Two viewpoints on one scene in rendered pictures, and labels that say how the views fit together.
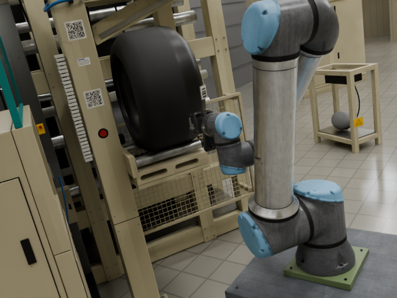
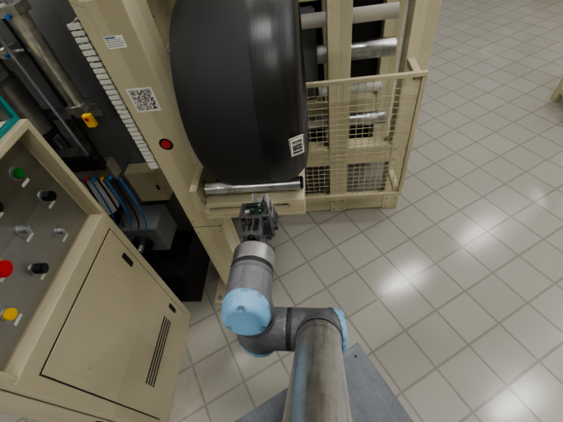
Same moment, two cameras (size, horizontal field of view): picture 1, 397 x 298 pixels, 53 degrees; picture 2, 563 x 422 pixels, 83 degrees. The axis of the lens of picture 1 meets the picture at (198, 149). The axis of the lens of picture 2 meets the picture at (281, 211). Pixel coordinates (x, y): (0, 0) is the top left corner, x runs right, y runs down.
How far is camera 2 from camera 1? 1.20 m
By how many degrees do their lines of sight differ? 41
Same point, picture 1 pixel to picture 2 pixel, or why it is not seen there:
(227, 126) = (235, 321)
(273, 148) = not seen: outside the picture
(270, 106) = not seen: outside the picture
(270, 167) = not seen: outside the picture
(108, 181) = (181, 192)
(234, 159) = (250, 346)
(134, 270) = (218, 259)
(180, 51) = (262, 69)
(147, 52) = (200, 60)
